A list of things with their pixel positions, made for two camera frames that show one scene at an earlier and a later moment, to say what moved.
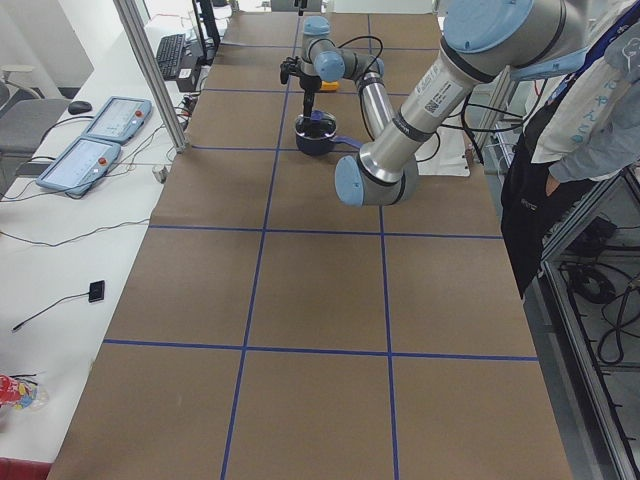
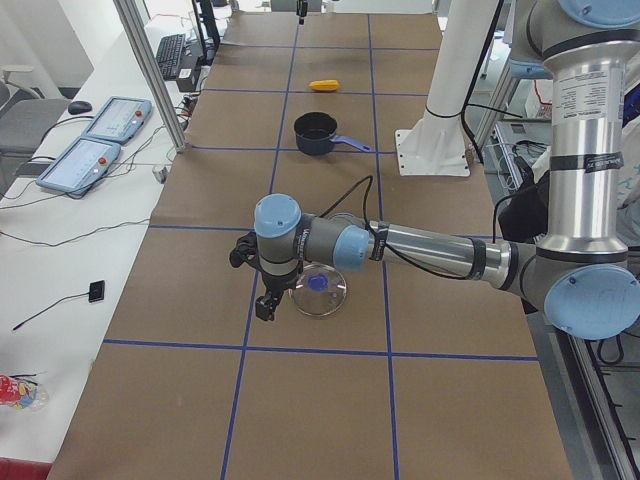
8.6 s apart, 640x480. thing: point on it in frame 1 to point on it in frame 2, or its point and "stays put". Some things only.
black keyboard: x=169 y=52 stays put
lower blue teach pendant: x=80 y=165 stays put
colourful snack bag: x=20 y=393 stays put
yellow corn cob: x=329 y=86 stays put
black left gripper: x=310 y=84 to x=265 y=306
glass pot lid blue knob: x=321 y=124 to x=318 y=282
